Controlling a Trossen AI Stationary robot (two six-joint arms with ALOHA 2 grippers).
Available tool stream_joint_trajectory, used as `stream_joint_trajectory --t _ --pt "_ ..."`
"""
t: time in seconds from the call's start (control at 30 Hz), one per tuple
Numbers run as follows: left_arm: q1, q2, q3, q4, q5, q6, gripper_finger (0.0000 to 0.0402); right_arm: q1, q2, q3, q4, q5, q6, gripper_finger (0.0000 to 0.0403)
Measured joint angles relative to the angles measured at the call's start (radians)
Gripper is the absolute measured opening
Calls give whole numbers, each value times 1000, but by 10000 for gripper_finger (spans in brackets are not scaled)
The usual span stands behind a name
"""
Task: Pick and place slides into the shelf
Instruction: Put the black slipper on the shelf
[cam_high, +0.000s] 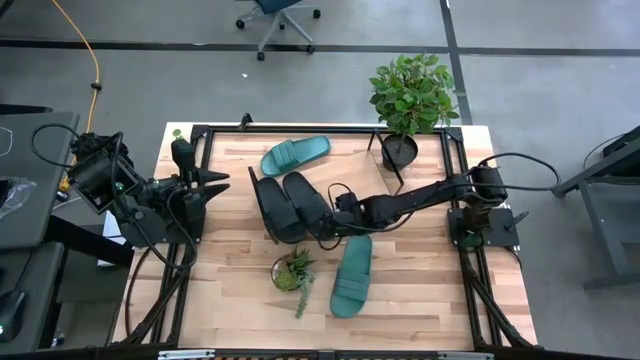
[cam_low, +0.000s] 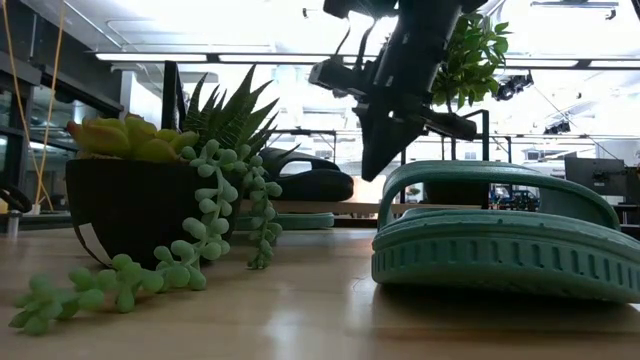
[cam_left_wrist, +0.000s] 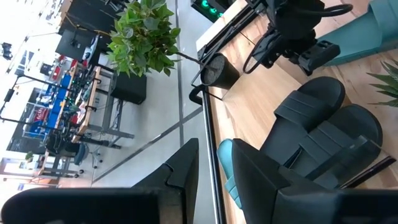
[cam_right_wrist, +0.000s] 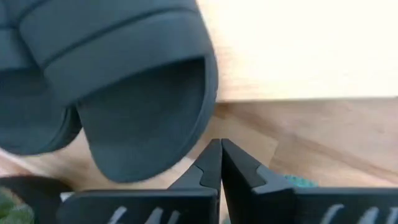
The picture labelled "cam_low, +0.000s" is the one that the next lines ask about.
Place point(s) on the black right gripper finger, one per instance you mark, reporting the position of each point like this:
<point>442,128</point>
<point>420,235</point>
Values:
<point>372,140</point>
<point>400,137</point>

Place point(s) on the teal rubber slide sandal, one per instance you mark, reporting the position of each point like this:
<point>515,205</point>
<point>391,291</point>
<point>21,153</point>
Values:
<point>300,221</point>
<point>500,250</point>

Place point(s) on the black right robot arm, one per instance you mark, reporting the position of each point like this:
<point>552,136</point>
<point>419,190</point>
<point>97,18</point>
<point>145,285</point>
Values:
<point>430,10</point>

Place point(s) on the small tree in black pot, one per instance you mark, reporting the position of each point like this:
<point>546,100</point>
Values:
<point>475,60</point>

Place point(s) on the black ceiling spotlight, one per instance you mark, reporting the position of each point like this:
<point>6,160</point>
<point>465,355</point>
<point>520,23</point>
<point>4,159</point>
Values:
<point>557,127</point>
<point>512,86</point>

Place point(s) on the long ceiling light strip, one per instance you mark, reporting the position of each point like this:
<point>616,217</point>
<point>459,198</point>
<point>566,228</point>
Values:
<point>540,63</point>
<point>150,57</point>

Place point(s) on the dark computer monitor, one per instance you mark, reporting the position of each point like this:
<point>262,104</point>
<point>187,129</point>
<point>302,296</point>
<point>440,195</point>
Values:
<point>595,175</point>

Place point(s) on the artificial succulents in black pot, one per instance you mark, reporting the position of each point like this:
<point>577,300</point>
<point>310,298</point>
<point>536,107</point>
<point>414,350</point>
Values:
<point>130,210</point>

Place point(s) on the black framed glass partition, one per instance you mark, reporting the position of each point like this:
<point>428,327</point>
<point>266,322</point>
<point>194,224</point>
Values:
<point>80,92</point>

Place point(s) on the black aluminium table frame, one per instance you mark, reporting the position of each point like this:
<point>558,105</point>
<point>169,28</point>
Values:
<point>355,221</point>

